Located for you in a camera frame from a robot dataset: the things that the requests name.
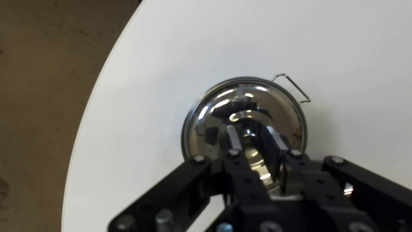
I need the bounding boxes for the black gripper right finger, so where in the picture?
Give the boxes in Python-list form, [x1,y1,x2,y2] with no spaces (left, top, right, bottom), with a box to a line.
[263,127,412,232]

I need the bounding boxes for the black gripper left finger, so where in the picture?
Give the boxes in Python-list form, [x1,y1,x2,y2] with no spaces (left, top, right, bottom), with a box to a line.
[108,124,260,232]

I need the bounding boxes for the steel lid with knob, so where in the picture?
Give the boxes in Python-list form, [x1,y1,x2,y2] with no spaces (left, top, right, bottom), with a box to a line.
[184,78,305,173]

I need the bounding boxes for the short steel pot wire handles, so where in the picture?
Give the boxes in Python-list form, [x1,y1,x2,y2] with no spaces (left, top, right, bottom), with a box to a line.
[178,72,312,174]

